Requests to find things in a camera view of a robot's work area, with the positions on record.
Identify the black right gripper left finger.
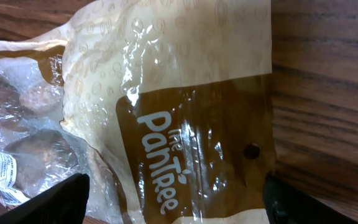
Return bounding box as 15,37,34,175
0,174,90,224

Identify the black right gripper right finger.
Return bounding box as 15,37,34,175
263,175,358,224

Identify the beige snack bag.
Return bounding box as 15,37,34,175
0,1,275,223

